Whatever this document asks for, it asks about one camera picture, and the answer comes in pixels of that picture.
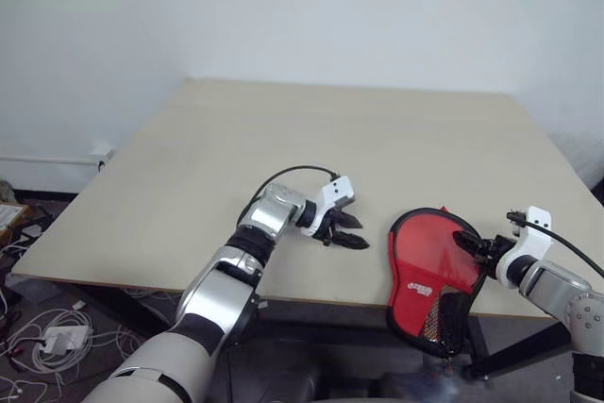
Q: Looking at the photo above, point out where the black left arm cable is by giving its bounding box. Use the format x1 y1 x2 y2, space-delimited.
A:
235 165 341 229

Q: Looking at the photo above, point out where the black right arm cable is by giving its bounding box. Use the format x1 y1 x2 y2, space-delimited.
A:
506 208 604 279

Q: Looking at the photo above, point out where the cardboard box with papers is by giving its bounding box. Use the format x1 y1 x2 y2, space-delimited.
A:
0 201 33 247

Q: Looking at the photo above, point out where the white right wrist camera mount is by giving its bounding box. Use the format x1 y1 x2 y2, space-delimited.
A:
494 206 554 289

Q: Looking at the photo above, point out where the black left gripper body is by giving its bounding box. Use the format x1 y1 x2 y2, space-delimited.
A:
322 207 349 248

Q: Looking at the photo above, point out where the white wall socket box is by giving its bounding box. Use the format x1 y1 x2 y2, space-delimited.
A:
91 146 115 172

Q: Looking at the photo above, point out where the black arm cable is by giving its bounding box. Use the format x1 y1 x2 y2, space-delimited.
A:
235 165 341 229
506 208 604 279

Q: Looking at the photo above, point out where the white wall cable duct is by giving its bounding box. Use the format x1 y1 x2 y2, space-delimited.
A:
0 155 101 167

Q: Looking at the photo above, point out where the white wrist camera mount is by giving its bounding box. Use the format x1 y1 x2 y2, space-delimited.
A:
494 206 554 289
300 176 356 238

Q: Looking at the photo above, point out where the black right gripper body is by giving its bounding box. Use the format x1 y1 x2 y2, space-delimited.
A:
475 234 513 277

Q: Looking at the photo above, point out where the red black paddle case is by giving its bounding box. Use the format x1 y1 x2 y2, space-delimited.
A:
385 205 487 360

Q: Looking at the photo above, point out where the white floor cable tangle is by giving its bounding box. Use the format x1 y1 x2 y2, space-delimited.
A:
0 301 147 397

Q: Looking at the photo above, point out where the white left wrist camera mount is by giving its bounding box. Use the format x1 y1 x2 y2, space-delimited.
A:
300 176 356 238

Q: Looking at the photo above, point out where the white power adapter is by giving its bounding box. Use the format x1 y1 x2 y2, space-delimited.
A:
39 325 94 355

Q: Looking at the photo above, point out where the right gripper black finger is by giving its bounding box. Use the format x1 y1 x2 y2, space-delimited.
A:
451 230 483 250
461 244 487 264

